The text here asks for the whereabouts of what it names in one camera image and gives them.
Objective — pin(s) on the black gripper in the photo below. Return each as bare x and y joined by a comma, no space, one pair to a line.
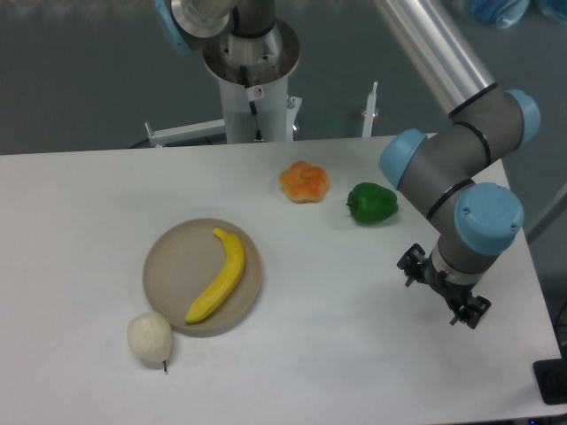
467,308

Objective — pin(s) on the yellow banana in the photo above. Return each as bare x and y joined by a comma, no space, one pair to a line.
224,283

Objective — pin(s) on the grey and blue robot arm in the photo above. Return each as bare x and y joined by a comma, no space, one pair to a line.
476,222

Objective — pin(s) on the beige round plate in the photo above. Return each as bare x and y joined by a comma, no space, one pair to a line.
184,261

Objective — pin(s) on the green bell pepper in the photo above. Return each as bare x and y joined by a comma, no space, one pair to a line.
370,203

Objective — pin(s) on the black device at table edge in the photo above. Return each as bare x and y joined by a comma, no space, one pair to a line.
550,375

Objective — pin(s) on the orange bread roll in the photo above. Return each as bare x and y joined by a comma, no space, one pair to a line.
303,182

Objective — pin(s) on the blue plastic bag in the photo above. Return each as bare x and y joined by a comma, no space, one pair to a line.
499,14

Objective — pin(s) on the white pear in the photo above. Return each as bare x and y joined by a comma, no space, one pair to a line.
150,338

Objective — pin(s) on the white metal bracket right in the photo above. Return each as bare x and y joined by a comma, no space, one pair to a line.
370,112

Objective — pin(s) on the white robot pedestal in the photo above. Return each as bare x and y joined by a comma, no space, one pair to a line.
252,75

